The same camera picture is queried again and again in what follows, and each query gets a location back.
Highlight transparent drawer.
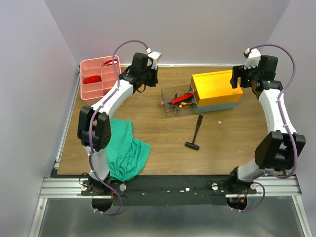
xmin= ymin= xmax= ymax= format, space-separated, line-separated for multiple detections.
xmin=161 ymin=85 xmax=196 ymax=118

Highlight black yellow combination pliers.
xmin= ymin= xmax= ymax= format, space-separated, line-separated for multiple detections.
xmin=174 ymin=103 xmax=183 ymax=115

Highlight red utility knife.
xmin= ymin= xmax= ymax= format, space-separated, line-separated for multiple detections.
xmin=170 ymin=92 xmax=194 ymax=105

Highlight yellow needle nose pliers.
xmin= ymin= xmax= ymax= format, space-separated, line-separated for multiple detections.
xmin=167 ymin=91 xmax=194 ymax=107

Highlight black T-handle wrench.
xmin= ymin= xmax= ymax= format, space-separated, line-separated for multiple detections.
xmin=185 ymin=115 xmax=203 ymax=151

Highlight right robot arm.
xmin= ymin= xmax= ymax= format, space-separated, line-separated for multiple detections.
xmin=225 ymin=49 xmax=306 ymax=194

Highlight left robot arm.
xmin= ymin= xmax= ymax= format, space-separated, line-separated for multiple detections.
xmin=77 ymin=49 xmax=161 ymax=195

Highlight orange grey drawer box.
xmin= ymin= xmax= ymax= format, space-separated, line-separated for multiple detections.
xmin=190 ymin=70 xmax=243 ymax=114

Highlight red white tape roll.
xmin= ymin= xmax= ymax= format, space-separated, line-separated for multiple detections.
xmin=103 ymin=58 xmax=118 ymax=66

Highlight pink compartment tray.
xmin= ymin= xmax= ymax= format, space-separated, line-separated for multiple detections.
xmin=80 ymin=55 xmax=121 ymax=106

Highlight red cloth in tray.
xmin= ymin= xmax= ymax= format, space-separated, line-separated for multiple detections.
xmin=83 ymin=75 xmax=101 ymax=84

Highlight green cloth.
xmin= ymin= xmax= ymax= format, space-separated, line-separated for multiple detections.
xmin=106 ymin=118 xmax=151 ymax=182

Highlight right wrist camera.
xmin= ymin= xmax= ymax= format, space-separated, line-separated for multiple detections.
xmin=244 ymin=48 xmax=261 ymax=70

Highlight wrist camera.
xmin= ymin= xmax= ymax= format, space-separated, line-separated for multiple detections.
xmin=244 ymin=48 xmax=261 ymax=70
xmin=146 ymin=47 xmax=162 ymax=70

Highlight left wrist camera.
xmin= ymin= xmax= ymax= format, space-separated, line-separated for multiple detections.
xmin=146 ymin=47 xmax=162 ymax=70

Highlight aluminium mounting rail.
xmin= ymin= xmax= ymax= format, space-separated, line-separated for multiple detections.
xmin=39 ymin=175 xmax=302 ymax=198

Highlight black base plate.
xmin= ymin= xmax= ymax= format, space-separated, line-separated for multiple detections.
xmin=81 ymin=175 xmax=256 ymax=206

